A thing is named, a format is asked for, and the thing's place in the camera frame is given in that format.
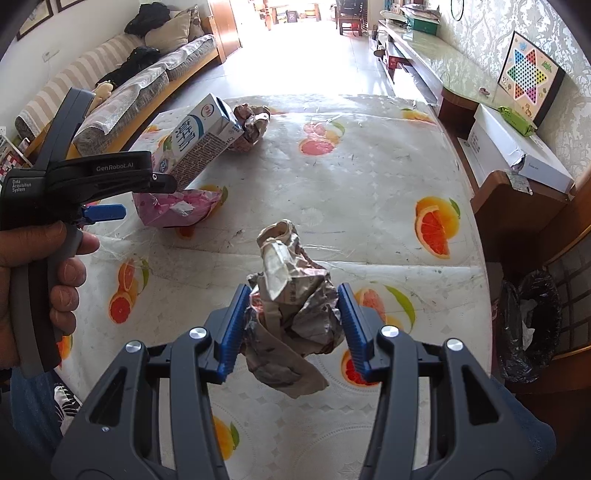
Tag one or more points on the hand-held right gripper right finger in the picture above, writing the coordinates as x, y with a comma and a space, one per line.
355, 327

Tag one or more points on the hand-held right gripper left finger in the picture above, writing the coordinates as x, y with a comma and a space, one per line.
233, 327

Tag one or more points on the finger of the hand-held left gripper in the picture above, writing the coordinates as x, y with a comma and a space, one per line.
159, 182

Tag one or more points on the white and blue milk carton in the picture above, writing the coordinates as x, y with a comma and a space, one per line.
194, 143

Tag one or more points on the newspaper ball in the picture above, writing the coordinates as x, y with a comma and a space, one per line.
251, 124
295, 304

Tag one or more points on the person's left hand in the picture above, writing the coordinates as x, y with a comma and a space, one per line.
27, 244

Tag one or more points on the pink plastic bag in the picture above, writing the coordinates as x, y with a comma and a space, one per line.
175, 207

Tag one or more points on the row of children's books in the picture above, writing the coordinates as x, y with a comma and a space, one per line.
11, 161

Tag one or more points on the white lace seat cover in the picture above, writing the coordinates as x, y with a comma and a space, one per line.
115, 115

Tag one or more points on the cream plush toy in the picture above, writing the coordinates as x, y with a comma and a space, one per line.
104, 92

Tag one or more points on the wooden sofa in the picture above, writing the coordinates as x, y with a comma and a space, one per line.
184, 69

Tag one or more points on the fruit print tablecloth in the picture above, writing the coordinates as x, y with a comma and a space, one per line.
369, 207

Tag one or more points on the striped sofa cover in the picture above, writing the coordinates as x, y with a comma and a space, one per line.
92, 60

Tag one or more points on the beige pillow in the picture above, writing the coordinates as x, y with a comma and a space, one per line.
168, 30

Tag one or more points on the black jacket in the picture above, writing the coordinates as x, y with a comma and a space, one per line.
147, 18

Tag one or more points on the wooden door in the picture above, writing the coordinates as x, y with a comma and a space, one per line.
224, 27

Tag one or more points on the bin with black bag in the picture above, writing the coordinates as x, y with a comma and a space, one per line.
521, 350

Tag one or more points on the black and white floral cloth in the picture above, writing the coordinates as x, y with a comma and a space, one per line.
64, 408

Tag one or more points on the dark wooden cabinet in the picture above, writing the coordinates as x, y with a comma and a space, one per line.
508, 217

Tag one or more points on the person's blue jeans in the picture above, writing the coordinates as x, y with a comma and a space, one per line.
27, 406

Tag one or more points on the wooden lattice panel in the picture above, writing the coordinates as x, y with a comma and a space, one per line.
575, 286

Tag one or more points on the long white cardboard box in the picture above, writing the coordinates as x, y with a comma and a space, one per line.
503, 138

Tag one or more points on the wooden chairs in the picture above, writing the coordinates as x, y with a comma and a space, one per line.
348, 16

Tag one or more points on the green plastic basket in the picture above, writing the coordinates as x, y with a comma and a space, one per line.
517, 121

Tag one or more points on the long television cabinet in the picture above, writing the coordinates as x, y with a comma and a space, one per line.
443, 60

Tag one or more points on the star checkers board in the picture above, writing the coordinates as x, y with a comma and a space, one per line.
528, 76

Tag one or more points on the green and white box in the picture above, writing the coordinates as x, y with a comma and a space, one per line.
425, 22

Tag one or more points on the framed wall picture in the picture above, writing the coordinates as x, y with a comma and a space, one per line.
69, 3
34, 16

